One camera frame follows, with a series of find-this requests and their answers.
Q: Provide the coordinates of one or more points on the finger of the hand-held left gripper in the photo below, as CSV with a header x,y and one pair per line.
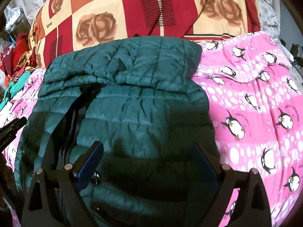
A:
x,y
17,123

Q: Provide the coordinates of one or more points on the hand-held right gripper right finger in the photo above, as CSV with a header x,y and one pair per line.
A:
x,y
203,166

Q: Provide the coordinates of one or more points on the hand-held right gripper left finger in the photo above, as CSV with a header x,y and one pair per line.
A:
x,y
91,164

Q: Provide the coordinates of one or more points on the teal quilted puffer jacket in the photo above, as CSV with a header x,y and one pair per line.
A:
x,y
132,113

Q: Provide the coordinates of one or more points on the pile of red clothes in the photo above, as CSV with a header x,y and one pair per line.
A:
x,y
19,50

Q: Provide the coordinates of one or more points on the teal green cloth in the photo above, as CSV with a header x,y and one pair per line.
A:
x,y
13,86

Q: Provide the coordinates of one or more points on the pink penguin print blanket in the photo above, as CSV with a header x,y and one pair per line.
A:
x,y
251,94

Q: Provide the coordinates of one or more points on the white plastic bag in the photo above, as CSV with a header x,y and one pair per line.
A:
x,y
14,17

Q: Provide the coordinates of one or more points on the red rose checked quilt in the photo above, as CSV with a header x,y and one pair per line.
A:
x,y
123,9

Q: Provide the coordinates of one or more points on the white floral sheet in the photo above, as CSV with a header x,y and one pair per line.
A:
x,y
267,11

